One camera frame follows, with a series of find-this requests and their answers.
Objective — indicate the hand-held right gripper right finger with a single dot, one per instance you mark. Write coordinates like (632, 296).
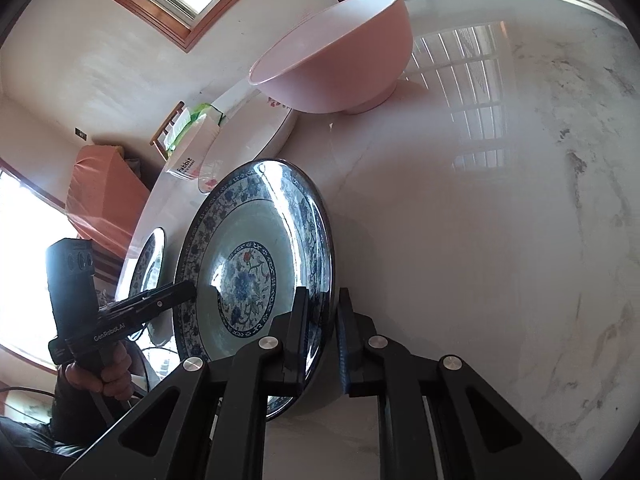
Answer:
(344, 320)

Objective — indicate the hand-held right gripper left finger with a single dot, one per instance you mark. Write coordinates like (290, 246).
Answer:
(300, 310)

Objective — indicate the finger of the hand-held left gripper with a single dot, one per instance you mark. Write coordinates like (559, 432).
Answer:
(160, 301)

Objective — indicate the small blue floral plate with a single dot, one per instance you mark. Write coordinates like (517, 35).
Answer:
(150, 260)

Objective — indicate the large white bowl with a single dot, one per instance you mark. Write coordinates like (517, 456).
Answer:
(192, 157)

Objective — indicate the pink bowl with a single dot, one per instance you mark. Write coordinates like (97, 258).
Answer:
(340, 60)

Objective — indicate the person's left forearm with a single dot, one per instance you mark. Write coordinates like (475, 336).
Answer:
(75, 410)

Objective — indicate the person's left hand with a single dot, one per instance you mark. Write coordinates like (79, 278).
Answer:
(117, 367)

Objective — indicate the orange covered furniture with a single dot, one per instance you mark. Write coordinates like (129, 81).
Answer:
(100, 195)

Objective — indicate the wooden framed window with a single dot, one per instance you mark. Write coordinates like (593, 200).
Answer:
(30, 185)
(200, 25)

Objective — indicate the light wooden chair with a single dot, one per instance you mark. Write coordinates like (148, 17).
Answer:
(167, 125)

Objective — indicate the green tissue pack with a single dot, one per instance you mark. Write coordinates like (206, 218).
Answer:
(197, 112)

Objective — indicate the dark wall socket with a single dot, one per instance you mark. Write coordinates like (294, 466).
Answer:
(81, 134)

